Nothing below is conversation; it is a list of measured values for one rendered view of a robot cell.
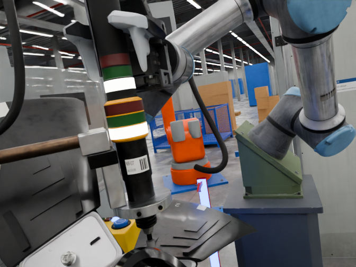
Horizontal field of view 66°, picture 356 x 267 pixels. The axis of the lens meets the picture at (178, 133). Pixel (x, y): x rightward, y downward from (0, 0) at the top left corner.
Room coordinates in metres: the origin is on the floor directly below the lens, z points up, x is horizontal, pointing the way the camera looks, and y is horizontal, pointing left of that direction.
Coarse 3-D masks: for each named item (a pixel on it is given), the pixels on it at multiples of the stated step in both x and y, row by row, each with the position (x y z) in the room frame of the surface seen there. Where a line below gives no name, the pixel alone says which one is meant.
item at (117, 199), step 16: (80, 144) 0.28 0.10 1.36; (96, 144) 0.28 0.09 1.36; (96, 160) 0.28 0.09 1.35; (112, 160) 0.28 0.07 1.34; (112, 176) 0.29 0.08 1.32; (112, 192) 0.29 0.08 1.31; (160, 192) 0.31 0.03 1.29; (112, 208) 0.29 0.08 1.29; (128, 208) 0.28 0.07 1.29; (144, 208) 0.28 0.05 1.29; (160, 208) 0.28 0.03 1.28
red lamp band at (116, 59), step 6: (114, 54) 0.30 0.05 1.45; (120, 54) 0.30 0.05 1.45; (126, 54) 0.30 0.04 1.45; (102, 60) 0.30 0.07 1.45; (108, 60) 0.30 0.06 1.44; (114, 60) 0.29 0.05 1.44; (120, 60) 0.30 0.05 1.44; (126, 60) 0.30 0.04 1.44; (102, 66) 0.30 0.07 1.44; (108, 66) 0.30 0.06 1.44
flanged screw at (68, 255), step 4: (68, 252) 0.25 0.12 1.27; (72, 252) 0.25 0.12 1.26; (64, 256) 0.25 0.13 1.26; (68, 256) 0.25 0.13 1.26; (72, 256) 0.25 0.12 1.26; (60, 260) 0.25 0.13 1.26; (64, 260) 0.25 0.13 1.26; (68, 260) 0.25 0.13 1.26; (72, 260) 0.25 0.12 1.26; (64, 264) 0.25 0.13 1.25; (68, 264) 0.25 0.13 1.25
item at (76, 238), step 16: (80, 224) 0.28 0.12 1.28; (96, 224) 0.28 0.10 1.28; (64, 240) 0.27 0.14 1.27; (80, 240) 0.27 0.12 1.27; (112, 240) 0.27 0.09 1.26; (32, 256) 0.26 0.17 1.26; (48, 256) 0.26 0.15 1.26; (80, 256) 0.26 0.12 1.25; (96, 256) 0.26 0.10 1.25; (112, 256) 0.26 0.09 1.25
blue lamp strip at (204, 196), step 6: (198, 180) 0.64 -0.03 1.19; (204, 180) 0.64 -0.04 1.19; (204, 186) 0.64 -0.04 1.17; (204, 192) 0.64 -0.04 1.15; (204, 198) 0.64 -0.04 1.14; (204, 204) 0.64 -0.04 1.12; (216, 252) 0.64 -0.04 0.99; (210, 258) 0.64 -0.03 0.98; (216, 258) 0.64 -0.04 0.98; (216, 264) 0.64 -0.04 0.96
